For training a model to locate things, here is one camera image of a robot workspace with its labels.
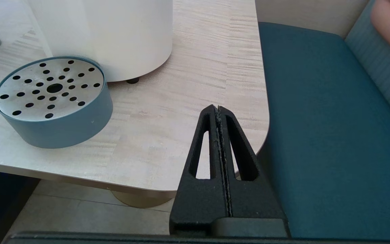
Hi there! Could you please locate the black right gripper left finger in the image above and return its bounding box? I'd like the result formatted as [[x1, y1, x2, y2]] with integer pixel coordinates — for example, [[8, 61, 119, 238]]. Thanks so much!
[[170, 105, 231, 236]]

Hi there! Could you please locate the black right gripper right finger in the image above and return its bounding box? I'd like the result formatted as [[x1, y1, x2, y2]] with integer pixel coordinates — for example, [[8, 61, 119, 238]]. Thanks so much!
[[218, 106, 286, 218]]

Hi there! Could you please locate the teal sofa bench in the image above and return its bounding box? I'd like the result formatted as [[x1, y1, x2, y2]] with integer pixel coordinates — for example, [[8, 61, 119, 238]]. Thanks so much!
[[256, 0, 390, 240]]

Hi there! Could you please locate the large dark tea dispenser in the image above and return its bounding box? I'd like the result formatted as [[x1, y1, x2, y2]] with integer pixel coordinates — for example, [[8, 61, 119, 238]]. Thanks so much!
[[26, 0, 173, 84]]

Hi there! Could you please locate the beige table pedestal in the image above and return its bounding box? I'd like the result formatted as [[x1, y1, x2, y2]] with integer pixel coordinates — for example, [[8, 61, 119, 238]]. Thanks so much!
[[110, 190, 177, 208]]

